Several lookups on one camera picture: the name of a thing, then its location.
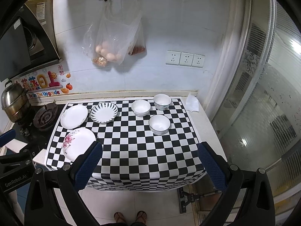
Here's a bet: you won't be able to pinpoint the foot in sandal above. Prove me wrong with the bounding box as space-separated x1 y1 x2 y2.
135 211 147 224
114 212 127 224

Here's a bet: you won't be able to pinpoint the right foot in sandal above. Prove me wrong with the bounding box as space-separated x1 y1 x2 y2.
135 211 147 224

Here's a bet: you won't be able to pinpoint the colourful wall stickers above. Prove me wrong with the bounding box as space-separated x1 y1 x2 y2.
13 63 74 99

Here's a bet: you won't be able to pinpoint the black range hood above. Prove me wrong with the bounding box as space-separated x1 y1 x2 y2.
1 0 60 81

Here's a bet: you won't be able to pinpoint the white bowl blue pattern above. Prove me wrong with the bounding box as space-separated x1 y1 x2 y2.
154 94 171 111

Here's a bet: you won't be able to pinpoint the stainless steel steamer pot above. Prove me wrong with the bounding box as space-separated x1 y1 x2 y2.
1 80 31 122

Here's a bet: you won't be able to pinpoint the plain white plate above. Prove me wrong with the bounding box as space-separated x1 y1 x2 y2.
60 105 88 130

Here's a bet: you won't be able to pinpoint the pink floral white plate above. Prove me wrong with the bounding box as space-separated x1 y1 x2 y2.
62 128 96 162

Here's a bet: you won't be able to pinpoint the white bowl dark rim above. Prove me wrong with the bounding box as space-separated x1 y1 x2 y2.
148 115 171 135

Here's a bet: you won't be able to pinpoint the triple white wall socket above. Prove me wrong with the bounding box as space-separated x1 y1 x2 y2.
165 50 206 68

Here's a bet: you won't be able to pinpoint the small bag red contents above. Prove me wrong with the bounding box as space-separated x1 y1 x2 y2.
128 22 146 56

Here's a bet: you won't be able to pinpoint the clear plastic bag with eggs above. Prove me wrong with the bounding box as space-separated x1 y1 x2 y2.
82 0 142 67

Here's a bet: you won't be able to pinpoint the black striped white plate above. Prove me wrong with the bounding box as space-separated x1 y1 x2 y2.
90 102 118 124

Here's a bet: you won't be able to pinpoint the left foot in sandal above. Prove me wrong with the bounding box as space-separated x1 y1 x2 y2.
114 212 127 224

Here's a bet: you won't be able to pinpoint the crumpled white tissue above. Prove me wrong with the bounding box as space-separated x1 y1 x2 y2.
186 94 199 112

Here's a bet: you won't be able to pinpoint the black white checkered mat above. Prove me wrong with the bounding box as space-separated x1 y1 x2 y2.
44 96 208 192

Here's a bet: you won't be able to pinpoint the black floor mop head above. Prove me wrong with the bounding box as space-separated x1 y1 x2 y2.
177 187 221 214

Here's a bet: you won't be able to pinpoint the frosted glass sliding door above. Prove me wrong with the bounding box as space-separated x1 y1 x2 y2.
212 0 300 210

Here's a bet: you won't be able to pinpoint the black gas stove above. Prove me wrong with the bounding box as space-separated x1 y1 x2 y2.
13 103 64 153

